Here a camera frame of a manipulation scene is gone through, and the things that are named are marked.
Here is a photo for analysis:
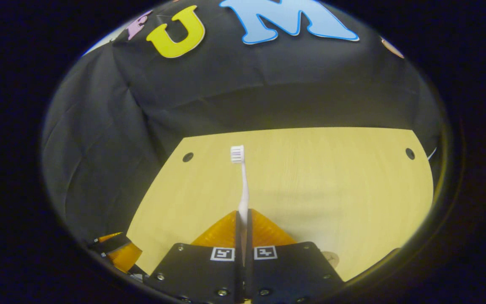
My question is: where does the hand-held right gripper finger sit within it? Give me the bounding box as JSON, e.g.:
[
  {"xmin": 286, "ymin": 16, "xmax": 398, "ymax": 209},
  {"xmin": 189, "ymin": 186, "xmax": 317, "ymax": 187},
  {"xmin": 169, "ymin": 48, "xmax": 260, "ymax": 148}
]
[
  {"xmin": 144, "ymin": 210, "xmax": 243, "ymax": 304},
  {"xmin": 245, "ymin": 208, "xmax": 346, "ymax": 304}
]

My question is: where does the white toothbrush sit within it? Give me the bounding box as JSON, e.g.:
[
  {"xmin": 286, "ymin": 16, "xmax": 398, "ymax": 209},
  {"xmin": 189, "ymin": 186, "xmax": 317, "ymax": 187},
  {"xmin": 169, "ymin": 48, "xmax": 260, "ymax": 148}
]
[{"xmin": 230, "ymin": 145, "xmax": 250, "ymax": 254}]

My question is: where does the round cork coaster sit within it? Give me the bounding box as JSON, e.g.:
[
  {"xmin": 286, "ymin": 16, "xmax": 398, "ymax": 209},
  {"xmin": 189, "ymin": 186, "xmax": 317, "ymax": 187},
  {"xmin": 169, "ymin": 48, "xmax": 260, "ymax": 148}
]
[{"xmin": 321, "ymin": 251, "xmax": 340, "ymax": 269}]

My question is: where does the black backdrop cloth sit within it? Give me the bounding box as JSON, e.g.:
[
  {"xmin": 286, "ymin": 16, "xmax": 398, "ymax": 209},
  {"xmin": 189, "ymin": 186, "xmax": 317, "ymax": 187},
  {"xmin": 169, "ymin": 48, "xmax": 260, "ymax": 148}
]
[{"xmin": 40, "ymin": 0, "xmax": 444, "ymax": 243}]

